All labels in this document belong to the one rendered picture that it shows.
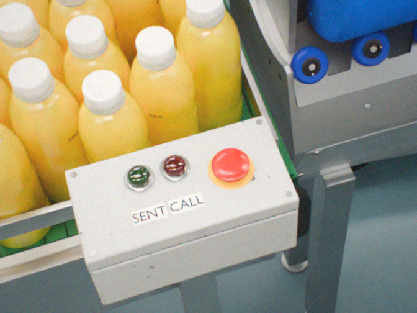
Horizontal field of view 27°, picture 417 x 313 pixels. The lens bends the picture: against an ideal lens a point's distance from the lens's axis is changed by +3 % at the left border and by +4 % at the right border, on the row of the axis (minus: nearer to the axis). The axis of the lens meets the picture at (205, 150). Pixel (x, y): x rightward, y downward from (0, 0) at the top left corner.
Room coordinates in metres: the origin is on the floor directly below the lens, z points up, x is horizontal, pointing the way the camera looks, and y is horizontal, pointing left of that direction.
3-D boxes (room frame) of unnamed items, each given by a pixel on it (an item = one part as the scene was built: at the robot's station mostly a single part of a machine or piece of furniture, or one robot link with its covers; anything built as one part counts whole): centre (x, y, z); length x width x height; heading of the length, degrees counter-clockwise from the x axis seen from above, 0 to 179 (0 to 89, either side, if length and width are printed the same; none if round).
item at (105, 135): (0.51, 0.09, 1.00); 0.07 x 0.07 x 0.20
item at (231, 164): (0.40, -0.02, 1.11); 0.04 x 0.04 x 0.01
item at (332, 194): (0.66, -0.20, 0.31); 0.06 x 0.06 x 0.63; 11
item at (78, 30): (0.58, 0.11, 1.10); 0.04 x 0.04 x 0.02
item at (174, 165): (0.41, 0.03, 1.11); 0.02 x 0.02 x 0.01
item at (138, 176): (0.40, 0.06, 1.11); 0.02 x 0.02 x 0.01
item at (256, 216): (0.39, 0.03, 1.05); 0.20 x 0.10 x 0.10; 101
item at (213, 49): (0.61, -0.02, 1.00); 0.07 x 0.07 x 0.20
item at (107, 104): (0.51, 0.09, 1.10); 0.04 x 0.04 x 0.02
